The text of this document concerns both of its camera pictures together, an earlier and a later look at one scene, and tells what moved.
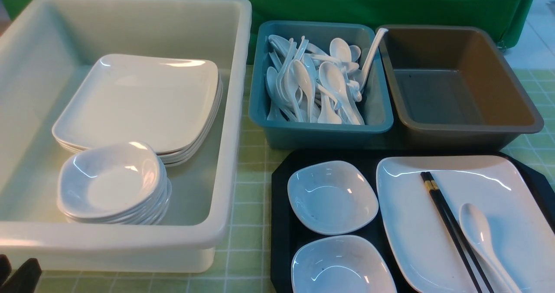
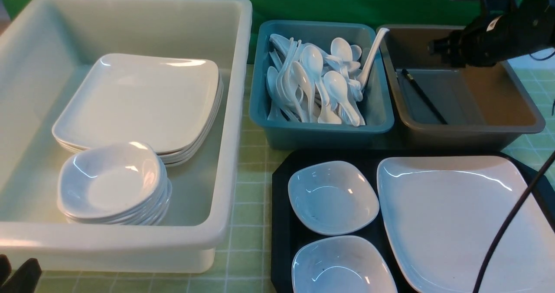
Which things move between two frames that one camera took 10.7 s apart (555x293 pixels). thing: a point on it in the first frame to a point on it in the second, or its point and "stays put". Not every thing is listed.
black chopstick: [452, 231] to [424, 96]
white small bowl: [342, 264] stays put
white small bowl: [332, 197] stays put
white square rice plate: [520, 223] stays put
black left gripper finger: [5, 268] stays put
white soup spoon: [476, 229] to [312, 58]
